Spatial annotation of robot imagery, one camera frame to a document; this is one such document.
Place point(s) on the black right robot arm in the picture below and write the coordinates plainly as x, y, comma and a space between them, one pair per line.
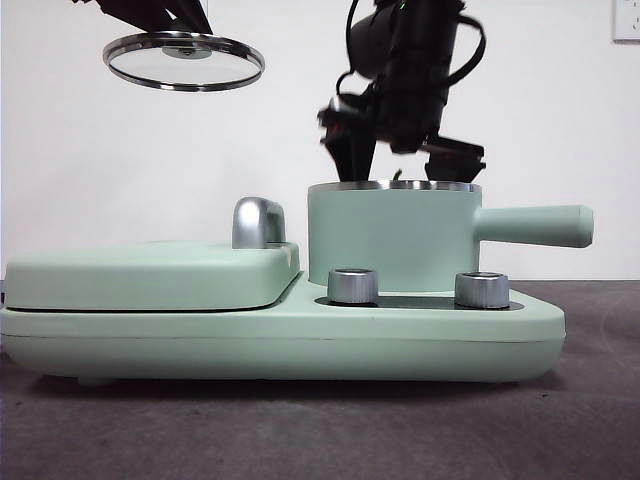
410, 75

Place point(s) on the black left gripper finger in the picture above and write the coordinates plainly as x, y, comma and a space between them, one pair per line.
192, 12
140, 11

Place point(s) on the white wall socket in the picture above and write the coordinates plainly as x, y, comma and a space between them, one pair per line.
627, 22

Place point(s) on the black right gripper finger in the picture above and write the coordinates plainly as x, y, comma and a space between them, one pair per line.
452, 170
355, 160

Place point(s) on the mint green cooker base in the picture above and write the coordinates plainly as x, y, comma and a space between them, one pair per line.
150, 340

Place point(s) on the mint green griddle cover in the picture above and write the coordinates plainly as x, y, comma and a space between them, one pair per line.
140, 275

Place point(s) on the silver control knob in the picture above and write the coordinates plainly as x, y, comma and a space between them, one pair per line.
352, 287
481, 291

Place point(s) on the glass lid with green knob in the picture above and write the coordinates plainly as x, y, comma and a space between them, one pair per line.
185, 75

